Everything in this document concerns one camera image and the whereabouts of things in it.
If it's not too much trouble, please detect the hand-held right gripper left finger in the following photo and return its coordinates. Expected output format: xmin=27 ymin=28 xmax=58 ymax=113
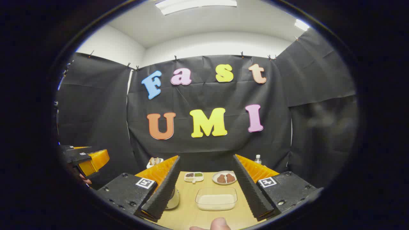
xmin=96 ymin=156 xmax=181 ymax=223

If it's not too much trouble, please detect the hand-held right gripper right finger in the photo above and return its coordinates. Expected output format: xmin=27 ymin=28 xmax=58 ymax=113
xmin=232 ymin=154 xmax=323 ymax=221

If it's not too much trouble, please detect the dark grey rice cooker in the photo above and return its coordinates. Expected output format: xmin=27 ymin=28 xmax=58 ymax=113
xmin=165 ymin=188 xmax=180 ymax=210

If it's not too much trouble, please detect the clear rice container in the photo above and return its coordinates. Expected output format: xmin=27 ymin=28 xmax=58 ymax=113
xmin=195 ymin=187 xmax=238 ymax=211

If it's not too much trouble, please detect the white round plate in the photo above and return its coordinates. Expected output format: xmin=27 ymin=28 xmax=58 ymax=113
xmin=212 ymin=171 xmax=237 ymax=185

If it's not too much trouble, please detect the white toaster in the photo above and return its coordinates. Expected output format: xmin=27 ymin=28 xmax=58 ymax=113
xmin=146 ymin=157 xmax=164 ymax=169

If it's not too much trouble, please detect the white divided bean dish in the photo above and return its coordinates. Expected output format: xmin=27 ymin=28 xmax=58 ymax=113
xmin=184 ymin=172 xmax=204 ymax=183

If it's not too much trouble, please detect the black backdrop cloth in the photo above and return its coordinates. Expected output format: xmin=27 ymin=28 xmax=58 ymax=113
xmin=56 ymin=29 xmax=358 ymax=189

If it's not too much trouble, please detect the small ceiling light panel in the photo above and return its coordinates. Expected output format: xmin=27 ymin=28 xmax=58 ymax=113
xmin=294 ymin=19 xmax=310 ymax=32

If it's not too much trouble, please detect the large ceiling light panel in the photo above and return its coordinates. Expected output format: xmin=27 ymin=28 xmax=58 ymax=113
xmin=155 ymin=0 xmax=237 ymax=16

